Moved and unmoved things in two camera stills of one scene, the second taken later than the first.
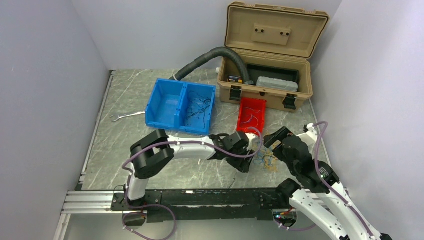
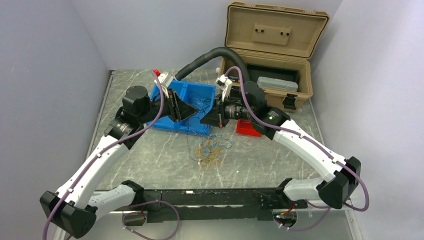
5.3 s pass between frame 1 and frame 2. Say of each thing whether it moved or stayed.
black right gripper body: moved
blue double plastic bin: stayed
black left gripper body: moved
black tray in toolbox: stayed
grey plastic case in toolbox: stayed
